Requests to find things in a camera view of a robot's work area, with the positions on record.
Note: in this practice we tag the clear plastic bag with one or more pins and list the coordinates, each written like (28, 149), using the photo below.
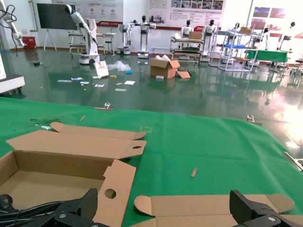
(119, 65)

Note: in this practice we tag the small white floor leaflet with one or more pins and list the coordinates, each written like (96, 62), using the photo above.
(84, 83)

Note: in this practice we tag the table with green cover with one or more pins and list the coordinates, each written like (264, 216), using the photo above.
(267, 55)

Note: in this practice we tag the wide wall display board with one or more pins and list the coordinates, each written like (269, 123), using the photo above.
(187, 11)

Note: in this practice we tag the grey floor leaflet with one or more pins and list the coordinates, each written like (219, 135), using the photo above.
(120, 89)

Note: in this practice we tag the silver binder clip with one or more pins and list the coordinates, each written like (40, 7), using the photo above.
(253, 121)
(104, 108)
(293, 161)

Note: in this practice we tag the blue white floor leaflet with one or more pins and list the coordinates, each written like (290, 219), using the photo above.
(77, 78)

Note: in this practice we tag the flat cardboard piece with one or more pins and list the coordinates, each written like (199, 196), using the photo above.
(183, 74)

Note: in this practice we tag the white block beside floor box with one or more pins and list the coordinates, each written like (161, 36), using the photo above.
(160, 77)

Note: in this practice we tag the small blue object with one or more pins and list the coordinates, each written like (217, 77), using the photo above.
(128, 72)

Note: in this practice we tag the thin wooden stick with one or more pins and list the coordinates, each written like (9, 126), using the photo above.
(82, 118)

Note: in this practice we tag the red box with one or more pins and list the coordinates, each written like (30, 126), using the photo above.
(29, 42)

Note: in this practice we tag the short flat wooden stick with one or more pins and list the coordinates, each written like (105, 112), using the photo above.
(194, 172)

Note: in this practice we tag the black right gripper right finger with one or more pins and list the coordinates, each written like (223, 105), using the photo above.
(251, 210)

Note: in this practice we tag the white square floor paper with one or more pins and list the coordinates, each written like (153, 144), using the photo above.
(129, 82)

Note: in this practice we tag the empty open cardboard box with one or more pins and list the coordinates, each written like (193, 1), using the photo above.
(71, 144)

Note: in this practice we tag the black floor object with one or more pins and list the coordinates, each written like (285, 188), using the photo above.
(36, 63)

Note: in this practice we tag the humanoid robot with outstretched arms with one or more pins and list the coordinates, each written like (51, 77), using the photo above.
(143, 30)

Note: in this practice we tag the white red wall poster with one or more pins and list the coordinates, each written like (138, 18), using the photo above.
(105, 11)

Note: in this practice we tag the green table cloth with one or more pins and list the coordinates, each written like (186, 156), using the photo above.
(213, 146)

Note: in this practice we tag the white floor paper sheet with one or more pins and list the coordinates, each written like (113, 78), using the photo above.
(64, 81)

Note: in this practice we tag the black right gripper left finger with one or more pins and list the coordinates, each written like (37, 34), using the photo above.
(78, 210)

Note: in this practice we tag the white jointed robot arm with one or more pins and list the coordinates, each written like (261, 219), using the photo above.
(10, 26)

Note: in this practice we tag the white machine base with casters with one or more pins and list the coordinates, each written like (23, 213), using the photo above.
(10, 82)

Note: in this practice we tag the white robot beside panel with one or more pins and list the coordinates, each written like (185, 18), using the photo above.
(124, 37)

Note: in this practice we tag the small white floor box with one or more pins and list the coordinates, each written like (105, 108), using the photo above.
(96, 77)

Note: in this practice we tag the large open cardboard floor box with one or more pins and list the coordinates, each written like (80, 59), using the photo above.
(163, 67)

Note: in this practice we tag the black display board on stand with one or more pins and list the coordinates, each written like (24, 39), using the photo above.
(54, 16)

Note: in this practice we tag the white shelf rack blue tray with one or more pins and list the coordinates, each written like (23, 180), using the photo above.
(233, 47)

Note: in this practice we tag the blue printed floor card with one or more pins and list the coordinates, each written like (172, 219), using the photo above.
(99, 85)

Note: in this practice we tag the black round stool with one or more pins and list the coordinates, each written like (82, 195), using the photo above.
(109, 46)

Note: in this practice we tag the white arm robot on base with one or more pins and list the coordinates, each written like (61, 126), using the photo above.
(90, 47)

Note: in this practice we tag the white metal work table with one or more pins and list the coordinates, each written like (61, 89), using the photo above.
(75, 35)

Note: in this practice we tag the metal cart with cardboard box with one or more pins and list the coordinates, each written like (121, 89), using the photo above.
(187, 47)

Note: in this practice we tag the white paper bag red print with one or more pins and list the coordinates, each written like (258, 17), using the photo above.
(101, 68)

